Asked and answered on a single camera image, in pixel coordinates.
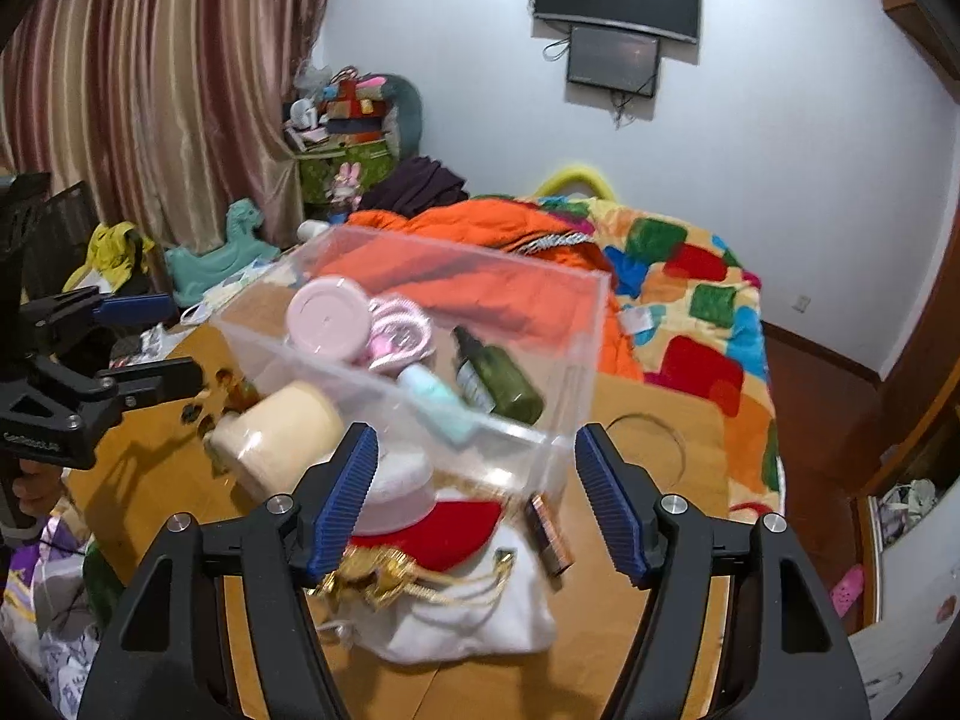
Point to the light teal tube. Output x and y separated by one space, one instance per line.
442 397

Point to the small white fan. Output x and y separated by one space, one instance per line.
304 114

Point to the pink bunny toy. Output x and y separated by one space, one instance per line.
346 180

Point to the orange jacket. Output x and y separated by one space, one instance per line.
480 270

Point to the wall socket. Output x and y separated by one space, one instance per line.
802 304

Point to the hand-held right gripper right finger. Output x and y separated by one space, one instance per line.
611 502

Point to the pink slipper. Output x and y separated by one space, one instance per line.
847 589

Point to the thin hoop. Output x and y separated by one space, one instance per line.
679 435

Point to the pink round jar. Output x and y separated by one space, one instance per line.
330 315

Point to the colourful patchwork blanket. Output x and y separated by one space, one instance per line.
697 360

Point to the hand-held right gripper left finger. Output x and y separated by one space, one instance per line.
349 495

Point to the black mesh chair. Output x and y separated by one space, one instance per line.
71 221

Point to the grey plush cushion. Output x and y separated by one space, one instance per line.
405 109

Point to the teal rocking horse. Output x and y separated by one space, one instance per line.
225 247

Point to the red and white hat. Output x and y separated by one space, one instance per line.
450 532

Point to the wooden desktop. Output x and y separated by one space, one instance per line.
697 465

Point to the green spray bottle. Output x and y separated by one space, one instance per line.
499 375

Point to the small wall monitor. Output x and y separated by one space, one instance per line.
613 60

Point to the dark purple cloth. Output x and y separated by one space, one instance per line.
420 187

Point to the yellow cloth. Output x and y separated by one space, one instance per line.
112 247

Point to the person's left hand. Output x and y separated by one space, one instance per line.
34 491

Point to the printed plastic bag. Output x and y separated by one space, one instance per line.
45 615

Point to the white cup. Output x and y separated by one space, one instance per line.
311 229

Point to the face mask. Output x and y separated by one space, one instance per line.
196 313

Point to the clear plastic box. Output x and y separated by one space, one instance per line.
570 405

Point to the pink hair accessory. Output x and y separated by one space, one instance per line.
401 330

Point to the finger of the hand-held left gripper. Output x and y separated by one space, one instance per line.
135 307
157 379

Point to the stack of red boxes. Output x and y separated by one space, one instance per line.
352 101

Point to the green patterned box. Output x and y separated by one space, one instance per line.
349 157

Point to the striped curtain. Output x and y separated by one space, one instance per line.
150 75

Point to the yellow hoop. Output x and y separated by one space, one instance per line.
574 178

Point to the cream jar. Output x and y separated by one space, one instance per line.
277 439

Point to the white cabinet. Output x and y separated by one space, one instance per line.
900 660

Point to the stack of papers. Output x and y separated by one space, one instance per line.
232 281

